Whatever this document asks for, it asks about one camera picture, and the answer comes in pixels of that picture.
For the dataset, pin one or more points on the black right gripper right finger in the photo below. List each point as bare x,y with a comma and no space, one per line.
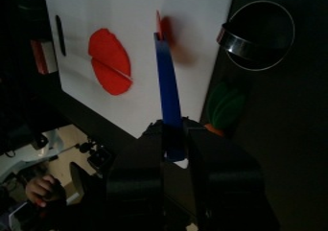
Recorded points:
226,183

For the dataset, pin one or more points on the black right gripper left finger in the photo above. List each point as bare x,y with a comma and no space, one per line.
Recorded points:
134,183

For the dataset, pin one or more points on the person's hand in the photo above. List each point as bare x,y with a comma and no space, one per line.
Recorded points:
43,190

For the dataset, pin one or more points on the black caster wheel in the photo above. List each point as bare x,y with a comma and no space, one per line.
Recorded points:
99,155

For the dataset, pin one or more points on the orange toy carrot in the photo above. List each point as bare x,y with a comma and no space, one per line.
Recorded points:
226,107

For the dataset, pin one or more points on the white plastic equipment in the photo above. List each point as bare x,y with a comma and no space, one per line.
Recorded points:
21,158

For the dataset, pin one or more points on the white cutting board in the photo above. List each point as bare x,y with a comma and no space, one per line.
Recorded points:
140,91

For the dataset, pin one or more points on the pink rectangular block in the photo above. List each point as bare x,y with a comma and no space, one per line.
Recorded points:
44,57

